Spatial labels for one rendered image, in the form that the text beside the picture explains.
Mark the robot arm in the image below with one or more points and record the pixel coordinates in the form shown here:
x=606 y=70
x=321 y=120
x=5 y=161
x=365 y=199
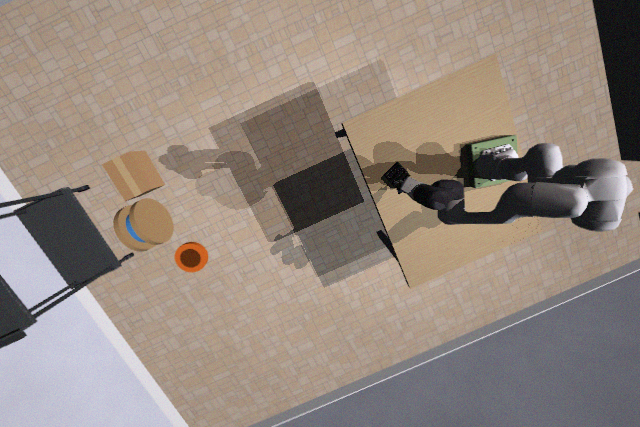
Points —
x=600 y=183

